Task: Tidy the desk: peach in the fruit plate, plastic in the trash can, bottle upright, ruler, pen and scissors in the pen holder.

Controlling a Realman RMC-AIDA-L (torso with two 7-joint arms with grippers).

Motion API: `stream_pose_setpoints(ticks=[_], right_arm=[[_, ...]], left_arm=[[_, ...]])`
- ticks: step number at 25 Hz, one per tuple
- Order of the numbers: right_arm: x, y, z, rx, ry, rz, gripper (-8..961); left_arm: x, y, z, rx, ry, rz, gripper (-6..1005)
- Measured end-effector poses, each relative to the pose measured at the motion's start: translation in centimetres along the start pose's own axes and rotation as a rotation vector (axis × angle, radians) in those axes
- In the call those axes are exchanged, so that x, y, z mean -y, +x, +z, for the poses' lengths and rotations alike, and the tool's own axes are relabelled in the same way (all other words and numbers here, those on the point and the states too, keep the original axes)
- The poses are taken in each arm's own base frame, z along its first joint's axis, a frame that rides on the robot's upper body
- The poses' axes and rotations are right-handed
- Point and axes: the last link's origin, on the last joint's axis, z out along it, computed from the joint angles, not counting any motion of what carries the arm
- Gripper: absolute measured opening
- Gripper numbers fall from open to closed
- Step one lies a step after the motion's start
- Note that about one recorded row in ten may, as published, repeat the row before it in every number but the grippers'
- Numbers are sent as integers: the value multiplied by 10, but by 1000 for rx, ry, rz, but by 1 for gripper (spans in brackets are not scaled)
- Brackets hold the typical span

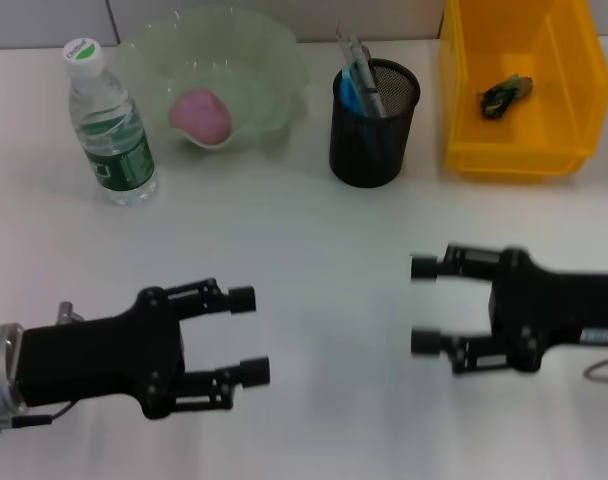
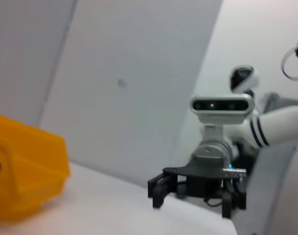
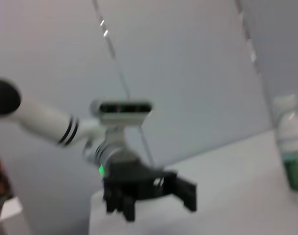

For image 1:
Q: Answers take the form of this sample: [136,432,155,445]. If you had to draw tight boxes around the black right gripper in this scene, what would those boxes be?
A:
[409,242,608,377]

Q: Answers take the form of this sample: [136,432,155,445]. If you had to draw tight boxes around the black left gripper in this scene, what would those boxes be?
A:
[17,276,272,421]

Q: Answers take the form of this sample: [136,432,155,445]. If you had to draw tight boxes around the blue scissors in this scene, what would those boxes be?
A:
[337,65,371,120]

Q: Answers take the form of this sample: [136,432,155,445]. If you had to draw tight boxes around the green silver plastic wrapper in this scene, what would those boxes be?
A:
[476,73,536,122]

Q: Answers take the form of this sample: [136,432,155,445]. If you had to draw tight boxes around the clear water bottle green label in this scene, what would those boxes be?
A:
[62,36,162,208]

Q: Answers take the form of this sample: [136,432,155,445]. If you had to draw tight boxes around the silver ballpoint pen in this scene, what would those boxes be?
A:
[346,33,388,120]

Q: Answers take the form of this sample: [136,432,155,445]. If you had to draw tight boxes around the transparent plastic ruler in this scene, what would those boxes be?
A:
[334,20,373,120]

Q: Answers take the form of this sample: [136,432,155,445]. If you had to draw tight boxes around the black mesh pen holder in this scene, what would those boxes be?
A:
[329,57,422,190]

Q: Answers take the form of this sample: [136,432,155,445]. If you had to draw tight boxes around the green translucent fruit bowl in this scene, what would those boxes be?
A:
[114,5,312,154]

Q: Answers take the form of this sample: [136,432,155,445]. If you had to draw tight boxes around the yellow plastic bin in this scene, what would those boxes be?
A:
[437,0,608,183]

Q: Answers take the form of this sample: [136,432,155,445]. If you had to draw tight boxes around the left arm connector cable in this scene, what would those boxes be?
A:
[0,300,86,440]

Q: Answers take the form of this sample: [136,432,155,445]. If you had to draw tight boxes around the arm connector cable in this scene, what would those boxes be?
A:
[0,300,86,440]
[581,343,608,385]

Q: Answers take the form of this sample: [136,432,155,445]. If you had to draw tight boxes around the right arm connector cable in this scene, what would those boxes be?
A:
[581,343,608,385]

